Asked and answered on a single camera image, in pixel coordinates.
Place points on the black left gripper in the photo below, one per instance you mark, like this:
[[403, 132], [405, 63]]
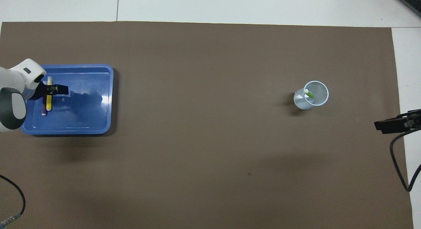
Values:
[[37, 92]]

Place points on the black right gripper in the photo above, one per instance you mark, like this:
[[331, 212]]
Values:
[[414, 119]]

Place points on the yellow pen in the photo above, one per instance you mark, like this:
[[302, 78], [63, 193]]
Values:
[[49, 102]]

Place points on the purple pen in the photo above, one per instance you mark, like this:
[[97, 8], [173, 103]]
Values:
[[44, 105]]

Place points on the green pen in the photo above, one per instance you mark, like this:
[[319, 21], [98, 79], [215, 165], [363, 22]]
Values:
[[309, 94]]

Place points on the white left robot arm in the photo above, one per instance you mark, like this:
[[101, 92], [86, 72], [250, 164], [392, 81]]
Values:
[[13, 91]]

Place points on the blue plastic tray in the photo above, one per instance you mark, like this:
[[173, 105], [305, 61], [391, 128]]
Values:
[[82, 117]]

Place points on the clear plastic cup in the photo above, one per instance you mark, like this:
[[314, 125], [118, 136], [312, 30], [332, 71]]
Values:
[[317, 99]]

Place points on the grey ribbed device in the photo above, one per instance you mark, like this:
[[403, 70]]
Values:
[[411, 0]]

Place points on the brown table mat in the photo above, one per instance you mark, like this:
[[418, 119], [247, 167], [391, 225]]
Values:
[[210, 156]]

